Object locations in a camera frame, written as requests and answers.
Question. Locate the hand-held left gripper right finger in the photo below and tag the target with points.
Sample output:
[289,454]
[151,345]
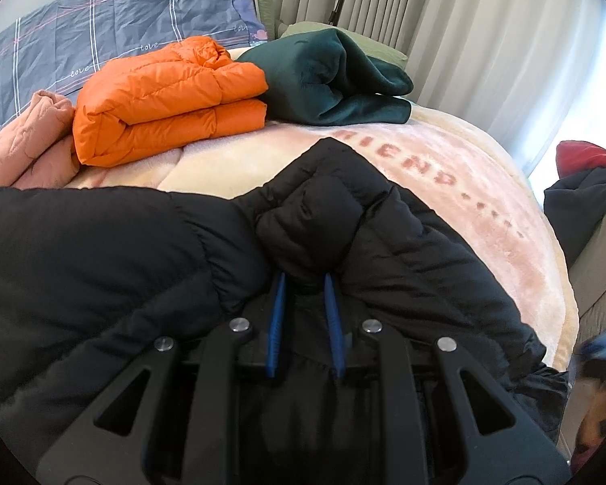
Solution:
[333,324]

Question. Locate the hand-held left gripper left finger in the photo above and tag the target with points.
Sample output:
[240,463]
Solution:
[277,323]

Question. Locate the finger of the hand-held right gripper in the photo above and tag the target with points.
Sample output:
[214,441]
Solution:
[602,344]

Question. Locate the black puffer jacket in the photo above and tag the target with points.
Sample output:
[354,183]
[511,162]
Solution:
[131,262]

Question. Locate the grey sofa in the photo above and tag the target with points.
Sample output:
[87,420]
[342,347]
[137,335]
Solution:
[598,273]

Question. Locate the dark navy clothing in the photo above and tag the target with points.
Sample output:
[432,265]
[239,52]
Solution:
[580,207]

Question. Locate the red cloth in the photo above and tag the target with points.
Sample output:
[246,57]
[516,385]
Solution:
[586,156]

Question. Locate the cream pink fleece blanket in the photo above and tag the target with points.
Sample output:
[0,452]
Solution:
[464,172]

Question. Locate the dark green fleece garment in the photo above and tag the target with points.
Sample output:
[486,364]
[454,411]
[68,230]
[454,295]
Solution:
[328,76]

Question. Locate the orange puffer jacket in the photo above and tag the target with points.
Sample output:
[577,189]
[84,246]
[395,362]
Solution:
[166,96]

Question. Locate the light green pillow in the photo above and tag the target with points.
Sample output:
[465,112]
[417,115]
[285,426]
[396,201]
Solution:
[378,50]

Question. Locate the pink quilted jacket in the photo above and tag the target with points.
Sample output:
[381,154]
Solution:
[25,141]

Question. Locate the grey pleated curtain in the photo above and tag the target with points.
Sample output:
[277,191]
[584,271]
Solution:
[474,35]

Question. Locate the blue plaid pillow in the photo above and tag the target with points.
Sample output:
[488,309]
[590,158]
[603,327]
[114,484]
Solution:
[91,25]

